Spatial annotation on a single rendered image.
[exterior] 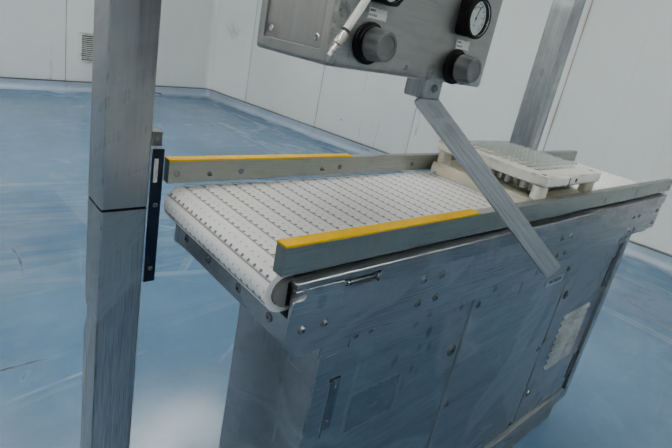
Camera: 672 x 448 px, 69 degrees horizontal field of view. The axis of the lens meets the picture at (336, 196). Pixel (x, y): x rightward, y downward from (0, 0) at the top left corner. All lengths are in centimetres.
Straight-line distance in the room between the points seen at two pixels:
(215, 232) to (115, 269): 20
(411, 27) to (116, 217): 45
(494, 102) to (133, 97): 373
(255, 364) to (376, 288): 28
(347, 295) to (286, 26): 30
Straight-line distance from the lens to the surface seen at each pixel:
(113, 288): 76
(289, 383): 74
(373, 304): 62
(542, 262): 69
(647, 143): 393
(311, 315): 55
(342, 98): 504
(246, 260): 54
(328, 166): 84
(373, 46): 39
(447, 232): 67
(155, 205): 71
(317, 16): 41
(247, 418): 88
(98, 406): 87
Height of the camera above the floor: 106
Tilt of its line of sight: 18 degrees down
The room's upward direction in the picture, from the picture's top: 11 degrees clockwise
